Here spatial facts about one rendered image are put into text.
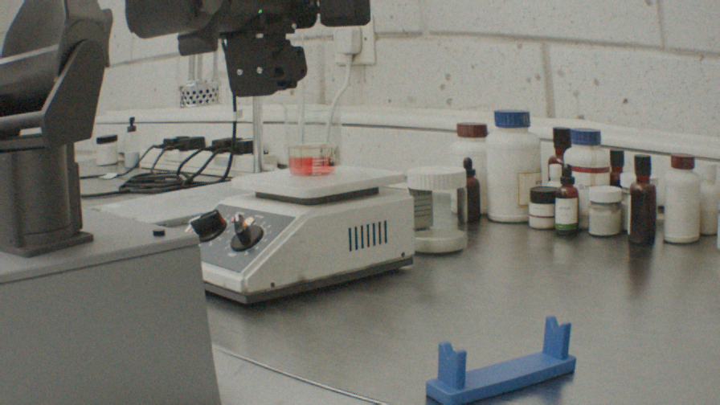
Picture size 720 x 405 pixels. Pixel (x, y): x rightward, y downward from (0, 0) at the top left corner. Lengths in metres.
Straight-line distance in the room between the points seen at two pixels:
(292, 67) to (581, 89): 0.56
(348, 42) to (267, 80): 0.69
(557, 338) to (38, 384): 0.34
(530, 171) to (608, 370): 0.55
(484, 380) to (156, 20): 0.34
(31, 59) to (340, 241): 0.42
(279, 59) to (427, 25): 0.66
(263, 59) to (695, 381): 0.46
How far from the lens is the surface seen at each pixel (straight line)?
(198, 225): 0.84
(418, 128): 1.35
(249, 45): 0.76
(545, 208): 1.05
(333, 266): 0.82
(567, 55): 1.22
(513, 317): 0.71
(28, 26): 0.53
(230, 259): 0.79
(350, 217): 0.83
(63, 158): 0.51
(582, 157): 1.04
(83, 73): 0.50
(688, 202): 0.96
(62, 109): 0.48
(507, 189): 1.09
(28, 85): 0.51
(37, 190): 0.49
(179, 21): 0.64
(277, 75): 0.76
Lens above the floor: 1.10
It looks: 9 degrees down
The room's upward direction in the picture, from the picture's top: 2 degrees counter-clockwise
